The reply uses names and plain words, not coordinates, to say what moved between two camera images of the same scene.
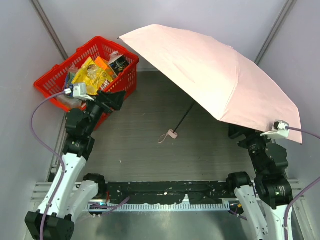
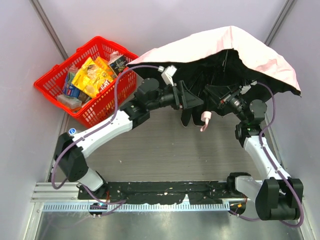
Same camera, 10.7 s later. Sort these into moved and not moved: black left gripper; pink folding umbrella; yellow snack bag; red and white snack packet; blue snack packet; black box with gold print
Moved: pink folding umbrella; black left gripper
Not moved: red and white snack packet; blue snack packet; black box with gold print; yellow snack bag
